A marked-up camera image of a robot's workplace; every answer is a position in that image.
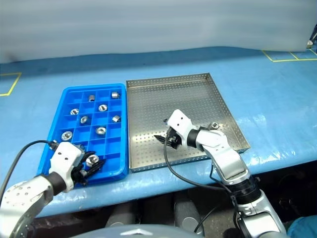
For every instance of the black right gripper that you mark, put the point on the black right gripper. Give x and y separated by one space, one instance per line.
173 140

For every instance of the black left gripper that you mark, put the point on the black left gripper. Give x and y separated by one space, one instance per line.
79 174

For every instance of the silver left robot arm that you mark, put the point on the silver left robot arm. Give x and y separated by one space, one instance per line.
22 198

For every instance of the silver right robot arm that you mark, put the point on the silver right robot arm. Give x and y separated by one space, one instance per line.
223 153

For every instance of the blue compartment tray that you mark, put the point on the blue compartment tray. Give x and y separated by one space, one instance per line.
115 146

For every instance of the perforated metal tray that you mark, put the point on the perforated metal tray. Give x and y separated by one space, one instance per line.
153 111

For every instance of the dark rounded shape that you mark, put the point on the dark rounded shape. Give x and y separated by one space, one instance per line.
187 210
121 214

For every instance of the grey robot torso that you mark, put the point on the grey robot torso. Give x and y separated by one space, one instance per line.
138 233

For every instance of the blue fabric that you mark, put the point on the blue fabric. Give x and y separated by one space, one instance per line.
304 229

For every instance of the dark background device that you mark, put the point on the dark background device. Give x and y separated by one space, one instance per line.
314 37

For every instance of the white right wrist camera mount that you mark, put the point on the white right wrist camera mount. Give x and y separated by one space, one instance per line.
179 121

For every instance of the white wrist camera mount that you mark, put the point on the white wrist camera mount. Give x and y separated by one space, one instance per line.
64 156
179 121

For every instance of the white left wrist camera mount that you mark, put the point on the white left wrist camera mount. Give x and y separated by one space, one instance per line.
64 156

